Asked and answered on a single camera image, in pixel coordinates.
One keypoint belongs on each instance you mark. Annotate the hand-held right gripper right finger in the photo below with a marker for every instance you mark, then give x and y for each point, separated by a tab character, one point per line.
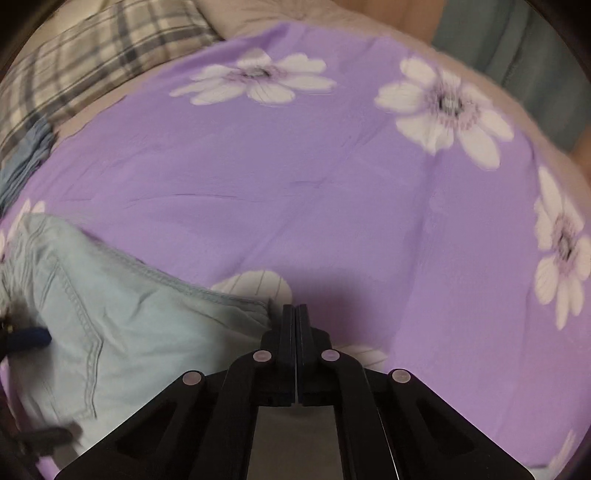
302	333

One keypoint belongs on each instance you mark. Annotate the blue crumpled cloth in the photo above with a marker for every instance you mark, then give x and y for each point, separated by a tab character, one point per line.
23	161

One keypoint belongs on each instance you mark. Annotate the teal curtain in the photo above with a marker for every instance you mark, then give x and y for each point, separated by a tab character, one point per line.
517	55

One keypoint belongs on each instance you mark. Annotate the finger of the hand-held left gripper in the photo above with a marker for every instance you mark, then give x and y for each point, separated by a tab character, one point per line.
46	438
30	340

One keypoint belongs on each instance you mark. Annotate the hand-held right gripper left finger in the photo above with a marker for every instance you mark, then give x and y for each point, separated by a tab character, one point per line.
288	333

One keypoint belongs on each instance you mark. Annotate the light blue denim pants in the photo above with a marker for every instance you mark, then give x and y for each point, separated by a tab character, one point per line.
138	332

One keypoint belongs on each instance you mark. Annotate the purple floral bedsheet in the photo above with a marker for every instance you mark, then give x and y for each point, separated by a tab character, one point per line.
323	184

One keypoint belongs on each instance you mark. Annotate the plaid pillow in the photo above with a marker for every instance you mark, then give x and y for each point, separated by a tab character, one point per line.
92	64

